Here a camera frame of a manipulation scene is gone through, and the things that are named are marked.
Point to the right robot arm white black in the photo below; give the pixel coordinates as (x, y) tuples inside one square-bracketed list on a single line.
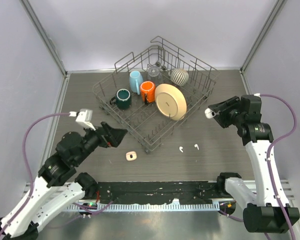
[(268, 209)]

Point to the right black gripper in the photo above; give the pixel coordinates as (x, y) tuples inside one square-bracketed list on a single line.
[(223, 108)]

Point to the aluminium frame post left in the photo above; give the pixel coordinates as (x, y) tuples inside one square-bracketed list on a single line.
[(44, 35)]

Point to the beige plate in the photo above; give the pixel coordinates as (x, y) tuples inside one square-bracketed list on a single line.
[(170, 101)]

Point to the white slotted cable duct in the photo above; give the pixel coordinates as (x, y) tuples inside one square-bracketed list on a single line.
[(172, 207)]

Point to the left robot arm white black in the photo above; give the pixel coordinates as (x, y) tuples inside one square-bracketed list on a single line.
[(36, 209)]

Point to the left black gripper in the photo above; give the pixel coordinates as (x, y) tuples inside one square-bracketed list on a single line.
[(108, 135)]

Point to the aluminium frame post right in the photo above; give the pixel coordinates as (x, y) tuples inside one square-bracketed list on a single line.
[(274, 13)]

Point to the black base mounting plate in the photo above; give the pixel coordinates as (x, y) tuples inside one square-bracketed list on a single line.
[(157, 192)]

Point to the clear glass cup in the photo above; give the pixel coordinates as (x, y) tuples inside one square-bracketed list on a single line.
[(154, 75)]

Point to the light blue mug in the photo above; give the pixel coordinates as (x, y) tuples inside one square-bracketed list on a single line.
[(135, 81)]

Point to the grey wire dish rack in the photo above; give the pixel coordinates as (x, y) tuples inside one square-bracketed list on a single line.
[(145, 122)]

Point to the striped ceramic mug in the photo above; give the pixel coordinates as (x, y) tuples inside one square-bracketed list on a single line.
[(178, 76)]

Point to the aluminium frame post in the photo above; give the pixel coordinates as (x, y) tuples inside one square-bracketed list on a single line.
[(44, 35), (274, 13)]

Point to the orange mug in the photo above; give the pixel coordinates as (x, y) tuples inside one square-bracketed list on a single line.
[(147, 91)]

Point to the white earbud charging case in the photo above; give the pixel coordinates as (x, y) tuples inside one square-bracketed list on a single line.
[(209, 113)]

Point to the aluminium frame rail front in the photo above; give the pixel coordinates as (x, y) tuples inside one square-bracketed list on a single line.
[(249, 183)]

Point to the dark green mug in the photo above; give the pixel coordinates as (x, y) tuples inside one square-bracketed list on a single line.
[(122, 99)]

